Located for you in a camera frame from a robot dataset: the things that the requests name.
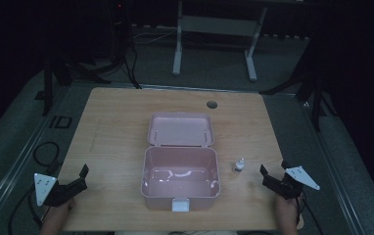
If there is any black metal stand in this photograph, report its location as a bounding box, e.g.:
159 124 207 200
258 38 340 133
34 58 113 118

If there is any looped black floor cable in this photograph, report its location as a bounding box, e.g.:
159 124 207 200
32 141 62 175

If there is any person's left hand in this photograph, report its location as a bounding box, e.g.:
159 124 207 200
55 197 77 214

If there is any metal floor rail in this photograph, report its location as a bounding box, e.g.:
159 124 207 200
0 85 78 229
301 101 369 235

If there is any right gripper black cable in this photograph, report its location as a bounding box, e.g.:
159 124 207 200
295 191 324 235

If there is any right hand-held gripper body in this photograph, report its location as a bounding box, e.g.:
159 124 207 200
262 165 321 201

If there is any white metal desk frame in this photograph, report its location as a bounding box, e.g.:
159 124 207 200
171 0 269 82

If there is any black computer tower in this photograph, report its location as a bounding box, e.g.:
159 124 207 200
107 0 132 65

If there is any black cable bundle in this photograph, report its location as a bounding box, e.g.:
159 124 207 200
122 45 143 90

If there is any small white dropper bottle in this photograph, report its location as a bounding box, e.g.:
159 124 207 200
233 158 246 173

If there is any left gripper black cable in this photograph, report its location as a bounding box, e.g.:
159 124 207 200
8 184 51 235

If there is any person's right hand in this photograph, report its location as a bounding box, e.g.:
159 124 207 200
275 193 303 217

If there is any black floor bracket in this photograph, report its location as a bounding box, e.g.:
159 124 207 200
48 115 73 129

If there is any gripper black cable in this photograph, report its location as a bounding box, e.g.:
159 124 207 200
295 191 324 235
8 184 51 235

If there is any pink plastic storage box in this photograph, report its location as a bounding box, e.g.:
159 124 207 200
140 112 221 213

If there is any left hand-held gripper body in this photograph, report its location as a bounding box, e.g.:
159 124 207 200
33 172 78 208

